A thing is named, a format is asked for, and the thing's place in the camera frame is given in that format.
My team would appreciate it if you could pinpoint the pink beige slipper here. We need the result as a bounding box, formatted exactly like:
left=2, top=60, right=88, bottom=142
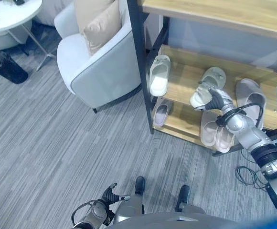
left=214, top=125, right=236, bottom=154
left=200, top=110, right=219, bottom=148

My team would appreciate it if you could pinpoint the round white side table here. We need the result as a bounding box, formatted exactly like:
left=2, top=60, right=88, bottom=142
left=0, top=0, right=57, bottom=72

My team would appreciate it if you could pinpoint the black cable on left wrist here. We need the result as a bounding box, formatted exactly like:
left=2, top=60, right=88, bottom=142
left=71, top=199, right=106, bottom=226

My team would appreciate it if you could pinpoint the small grey slipper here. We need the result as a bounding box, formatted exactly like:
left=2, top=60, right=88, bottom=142
left=153, top=98, right=173, bottom=128

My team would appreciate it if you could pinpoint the black cable on right wrist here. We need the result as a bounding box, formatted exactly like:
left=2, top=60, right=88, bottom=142
left=215, top=102, right=266, bottom=131

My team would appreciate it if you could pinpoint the white armchair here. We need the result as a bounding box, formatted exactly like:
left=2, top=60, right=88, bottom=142
left=53, top=0, right=144, bottom=114

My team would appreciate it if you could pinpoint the robot left leg and foot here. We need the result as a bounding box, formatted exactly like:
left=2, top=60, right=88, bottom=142
left=112, top=176, right=146, bottom=224

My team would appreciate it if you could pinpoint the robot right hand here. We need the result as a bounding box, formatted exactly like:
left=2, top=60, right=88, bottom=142
left=194, top=83, right=234, bottom=112

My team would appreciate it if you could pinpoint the robot leg and foot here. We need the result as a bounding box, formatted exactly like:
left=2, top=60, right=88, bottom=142
left=112, top=176, right=146, bottom=224
left=174, top=184, right=206, bottom=215

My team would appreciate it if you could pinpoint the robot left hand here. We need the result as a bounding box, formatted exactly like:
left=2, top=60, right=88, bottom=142
left=100, top=182, right=131, bottom=206

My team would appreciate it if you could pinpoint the robot right leg and foot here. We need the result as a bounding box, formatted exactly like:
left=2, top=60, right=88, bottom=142
left=174, top=184, right=206, bottom=215

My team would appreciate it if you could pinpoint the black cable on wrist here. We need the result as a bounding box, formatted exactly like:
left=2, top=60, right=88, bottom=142
left=71, top=199, right=106, bottom=226
left=215, top=102, right=266, bottom=131

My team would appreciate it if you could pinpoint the black trash bin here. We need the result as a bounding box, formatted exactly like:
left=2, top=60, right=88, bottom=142
left=0, top=50, right=29, bottom=84

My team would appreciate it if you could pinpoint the cream slipper with bow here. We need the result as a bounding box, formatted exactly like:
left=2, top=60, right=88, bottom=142
left=149, top=54, right=171, bottom=97
left=190, top=67, right=227, bottom=108

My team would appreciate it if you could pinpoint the beige cushion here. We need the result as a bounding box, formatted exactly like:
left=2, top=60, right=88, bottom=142
left=74, top=0, right=123, bottom=57

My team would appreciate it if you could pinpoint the green cable on floor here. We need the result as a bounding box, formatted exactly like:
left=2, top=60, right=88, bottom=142
left=235, top=143, right=269, bottom=190

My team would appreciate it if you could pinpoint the wooden shoe rack black frame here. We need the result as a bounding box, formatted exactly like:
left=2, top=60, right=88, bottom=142
left=127, top=0, right=277, bottom=157

